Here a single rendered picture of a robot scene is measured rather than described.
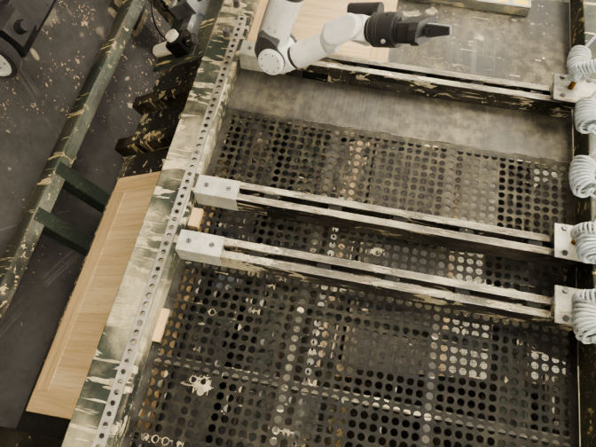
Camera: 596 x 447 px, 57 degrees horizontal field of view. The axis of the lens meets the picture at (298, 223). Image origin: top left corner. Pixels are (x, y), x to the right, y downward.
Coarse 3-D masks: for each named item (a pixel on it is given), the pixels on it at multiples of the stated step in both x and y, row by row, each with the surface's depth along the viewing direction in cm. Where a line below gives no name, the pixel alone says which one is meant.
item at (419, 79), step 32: (256, 64) 183; (320, 64) 178; (352, 64) 179; (384, 64) 178; (576, 64) 160; (448, 96) 178; (480, 96) 175; (512, 96) 172; (544, 96) 172; (576, 96) 167
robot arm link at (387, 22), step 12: (384, 12) 139; (396, 12) 137; (384, 24) 137; (396, 24) 135; (408, 24) 133; (420, 24) 132; (384, 36) 138; (396, 36) 137; (408, 36) 133; (420, 36) 134
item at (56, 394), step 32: (128, 192) 211; (128, 224) 201; (96, 256) 201; (128, 256) 192; (96, 288) 192; (64, 320) 192; (96, 320) 184; (64, 352) 184; (64, 384) 177; (64, 416) 169
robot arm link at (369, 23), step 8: (352, 8) 145; (360, 8) 144; (368, 8) 142; (376, 8) 141; (360, 16) 142; (368, 16) 143; (376, 16) 139; (368, 24) 140; (360, 32) 142; (368, 32) 140; (352, 40) 144; (360, 40) 143; (368, 40) 142; (376, 40) 140
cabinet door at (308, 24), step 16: (304, 0) 198; (320, 0) 198; (336, 0) 198; (352, 0) 198; (368, 0) 198; (384, 0) 198; (256, 16) 195; (304, 16) 195; (320, 16) 195; (336, 16) 195; (256, 32) 191; (304, 32) 192; (320, 32) 192; (352, 48) 188; (368, 48) 188; (384, 48) 188
